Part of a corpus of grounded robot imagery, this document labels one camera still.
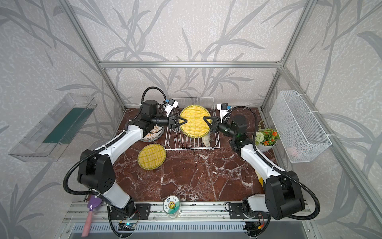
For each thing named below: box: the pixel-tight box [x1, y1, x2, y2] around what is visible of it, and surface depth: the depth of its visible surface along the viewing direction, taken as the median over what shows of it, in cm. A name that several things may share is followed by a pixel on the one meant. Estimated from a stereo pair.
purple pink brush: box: [81, 194, 103, 238], surface depth 73 cm
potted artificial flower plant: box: [255, 127, 281, 153], surface depth 86 cm
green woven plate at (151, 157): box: [137, 143, 167, 171], surface depth 94 cm
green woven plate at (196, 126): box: [180, 104, 212, 139], surface depth 77 cm
